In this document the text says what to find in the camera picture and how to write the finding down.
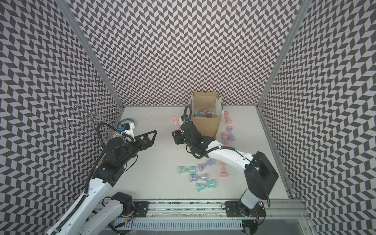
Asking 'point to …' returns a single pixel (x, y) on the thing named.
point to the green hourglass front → (200, 186)
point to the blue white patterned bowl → (125, 121)
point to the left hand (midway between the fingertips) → (152, 134)
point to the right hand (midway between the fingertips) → (176, 135)
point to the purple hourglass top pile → (209, 114)
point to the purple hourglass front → (195, 177)
